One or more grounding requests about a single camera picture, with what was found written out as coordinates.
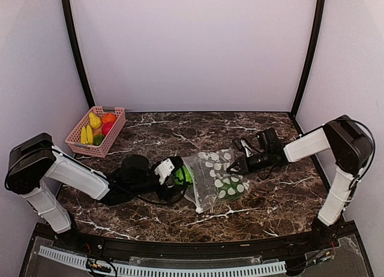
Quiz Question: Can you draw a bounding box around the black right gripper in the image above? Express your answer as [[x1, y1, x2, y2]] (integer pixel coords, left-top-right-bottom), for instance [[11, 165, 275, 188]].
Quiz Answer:
[[227, 149, 271, 175]]

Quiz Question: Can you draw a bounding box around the green striped fake watermelon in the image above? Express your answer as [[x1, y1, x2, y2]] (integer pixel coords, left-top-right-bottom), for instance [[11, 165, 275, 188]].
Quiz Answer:
[[173, 166, 193, 187]]

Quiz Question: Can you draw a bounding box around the green fake vegetable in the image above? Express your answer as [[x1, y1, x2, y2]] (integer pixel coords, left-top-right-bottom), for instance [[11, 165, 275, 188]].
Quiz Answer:
[[214, 177, 245, 200]]

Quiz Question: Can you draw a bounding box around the clear polka dot zip bag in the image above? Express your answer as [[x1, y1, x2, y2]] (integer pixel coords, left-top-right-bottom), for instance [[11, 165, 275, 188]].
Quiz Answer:
[[182, 149, 251, 214]]

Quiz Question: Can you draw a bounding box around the green orange fake pepper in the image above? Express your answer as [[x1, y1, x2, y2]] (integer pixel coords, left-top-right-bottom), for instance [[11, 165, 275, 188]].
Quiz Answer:
[[93, 133, 105, 146]]

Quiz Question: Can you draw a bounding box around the red fake apple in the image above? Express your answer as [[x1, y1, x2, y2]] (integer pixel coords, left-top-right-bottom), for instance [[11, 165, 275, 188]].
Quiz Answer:
[[101, 122, 114, 136]]

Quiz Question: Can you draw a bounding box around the orange fake orange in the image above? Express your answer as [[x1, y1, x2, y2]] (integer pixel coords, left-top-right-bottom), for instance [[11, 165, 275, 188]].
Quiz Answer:
[[101, 113, 117, 124]]

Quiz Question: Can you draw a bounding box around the yellow fake banana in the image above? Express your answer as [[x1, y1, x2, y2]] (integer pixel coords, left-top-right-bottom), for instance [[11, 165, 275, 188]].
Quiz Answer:
[[80, 125, 94, 145]]

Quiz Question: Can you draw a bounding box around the yellow fake lemon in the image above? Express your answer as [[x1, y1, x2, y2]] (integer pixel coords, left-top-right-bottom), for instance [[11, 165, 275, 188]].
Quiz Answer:
[[88, 112, 102, 130]]

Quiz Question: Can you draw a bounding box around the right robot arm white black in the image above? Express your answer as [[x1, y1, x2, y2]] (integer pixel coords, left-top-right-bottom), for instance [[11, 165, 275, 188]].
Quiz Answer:
[[226, 115, 377, 227]]

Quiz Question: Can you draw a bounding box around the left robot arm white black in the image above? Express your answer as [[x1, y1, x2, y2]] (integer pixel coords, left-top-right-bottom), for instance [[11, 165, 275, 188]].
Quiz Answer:
[[4, 133, 189, 251]]

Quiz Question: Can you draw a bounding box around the pink perforated plastic basket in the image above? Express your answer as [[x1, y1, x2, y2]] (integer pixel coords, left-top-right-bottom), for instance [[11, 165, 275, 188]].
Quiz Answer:
[[65, 106, 126, 158]]

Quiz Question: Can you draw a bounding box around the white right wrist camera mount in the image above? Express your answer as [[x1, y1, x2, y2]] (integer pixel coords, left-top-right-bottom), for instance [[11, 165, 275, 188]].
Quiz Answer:
[[240, 138, 254, 158]]

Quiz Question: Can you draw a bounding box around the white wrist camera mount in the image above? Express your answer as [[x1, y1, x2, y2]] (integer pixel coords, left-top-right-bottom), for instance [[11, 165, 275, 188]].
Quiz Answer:
[[240, 138, 254, 158], [154, 158, 175, 185]]

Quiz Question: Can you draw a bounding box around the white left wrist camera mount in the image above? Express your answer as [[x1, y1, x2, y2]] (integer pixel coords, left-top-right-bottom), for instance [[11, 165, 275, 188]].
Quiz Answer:
[[154, 158, 175, 185]]

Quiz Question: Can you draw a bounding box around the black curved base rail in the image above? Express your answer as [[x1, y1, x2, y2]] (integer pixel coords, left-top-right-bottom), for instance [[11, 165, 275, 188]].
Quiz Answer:
[[35, 219, 358, 261]]

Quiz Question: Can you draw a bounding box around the white slotted cable duct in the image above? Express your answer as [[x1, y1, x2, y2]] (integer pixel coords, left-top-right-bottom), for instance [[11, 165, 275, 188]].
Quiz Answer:
[[38, 245, 287, 277]]

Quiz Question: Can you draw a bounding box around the left black frame post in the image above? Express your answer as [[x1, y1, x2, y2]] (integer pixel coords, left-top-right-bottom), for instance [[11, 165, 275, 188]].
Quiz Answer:
[[61, 0, 95, 108]]

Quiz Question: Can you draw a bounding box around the black frame post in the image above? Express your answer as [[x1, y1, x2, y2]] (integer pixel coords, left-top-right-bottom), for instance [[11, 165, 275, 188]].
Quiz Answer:
[[290, 0, 325, 119], [61, 0, 95, 108]]

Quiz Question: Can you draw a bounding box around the right black frame post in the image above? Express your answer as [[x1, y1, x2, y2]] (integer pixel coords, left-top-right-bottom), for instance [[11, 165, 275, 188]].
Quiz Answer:
[[290, 0, 325, 119]]

